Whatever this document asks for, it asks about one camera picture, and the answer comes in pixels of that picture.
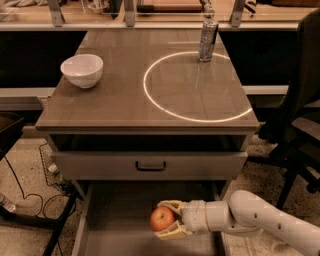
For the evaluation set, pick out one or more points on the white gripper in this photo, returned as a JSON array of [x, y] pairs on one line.
[[194, 216]]

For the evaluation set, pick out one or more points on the red apple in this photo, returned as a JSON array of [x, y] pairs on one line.
[[161, 218]]

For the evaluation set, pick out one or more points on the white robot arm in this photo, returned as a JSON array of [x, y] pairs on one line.
[[243, 214]]

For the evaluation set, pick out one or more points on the open grey middle drawer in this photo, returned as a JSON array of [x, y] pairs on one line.
[[115, 220]]

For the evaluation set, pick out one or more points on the grey drawer cabinet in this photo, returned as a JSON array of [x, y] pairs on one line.
[[154, 96]]

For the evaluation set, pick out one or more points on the closed grey top drawer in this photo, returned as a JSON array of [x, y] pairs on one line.
[[89, 165]]

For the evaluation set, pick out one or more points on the black office chair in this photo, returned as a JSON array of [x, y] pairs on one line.
[[293, 127]]

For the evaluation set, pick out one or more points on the plastic bottle on floor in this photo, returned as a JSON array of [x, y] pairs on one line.
[[7, 204]]

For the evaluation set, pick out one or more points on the white ceramic bowl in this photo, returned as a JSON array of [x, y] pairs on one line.
[[83, 70]]

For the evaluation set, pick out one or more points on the silver drink can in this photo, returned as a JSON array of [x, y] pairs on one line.
[[207, 41]]

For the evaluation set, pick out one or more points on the black drawer handle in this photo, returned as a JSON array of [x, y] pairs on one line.
[[150, 168]]

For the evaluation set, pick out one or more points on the wire mesh basket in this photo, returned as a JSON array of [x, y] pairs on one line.
[[53, 176]]

